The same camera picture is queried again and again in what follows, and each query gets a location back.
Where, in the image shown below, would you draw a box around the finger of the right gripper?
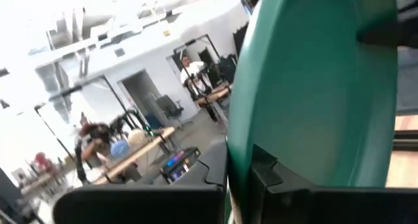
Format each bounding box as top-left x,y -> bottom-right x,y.
357,8 -> 418,48

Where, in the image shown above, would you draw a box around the white plate teal underside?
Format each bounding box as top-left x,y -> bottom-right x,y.
227,0 -> 400,224

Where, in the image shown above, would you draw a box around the black office chair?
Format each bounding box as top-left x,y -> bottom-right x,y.
155,95 -> 185,120

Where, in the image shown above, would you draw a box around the cream round dish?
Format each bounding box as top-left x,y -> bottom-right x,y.
127,129 -> 148,146

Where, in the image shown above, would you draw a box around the wooden background table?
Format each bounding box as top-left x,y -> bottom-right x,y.
93,126 -> 177,185
195,83 -> 233,108

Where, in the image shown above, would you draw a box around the black computer colourful lights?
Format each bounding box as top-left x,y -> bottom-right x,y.
161,146 -> 202,182

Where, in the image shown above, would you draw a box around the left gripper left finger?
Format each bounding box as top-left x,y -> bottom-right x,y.
54,137 -> 229,224

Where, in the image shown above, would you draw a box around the black aluminium table frame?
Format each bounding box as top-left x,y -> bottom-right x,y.
393,129 -> 418,150

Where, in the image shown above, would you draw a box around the person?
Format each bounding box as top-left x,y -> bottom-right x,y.
76,122 -> 114,172
180,56 -> 210,97

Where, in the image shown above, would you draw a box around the blue plate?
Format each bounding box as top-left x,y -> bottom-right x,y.
110,140 -> 131,159

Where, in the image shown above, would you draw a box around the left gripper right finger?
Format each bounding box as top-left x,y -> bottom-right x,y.
249,145 -> 418,224

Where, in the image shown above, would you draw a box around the black background frame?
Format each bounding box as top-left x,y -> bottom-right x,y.
172,34 -> 223,99

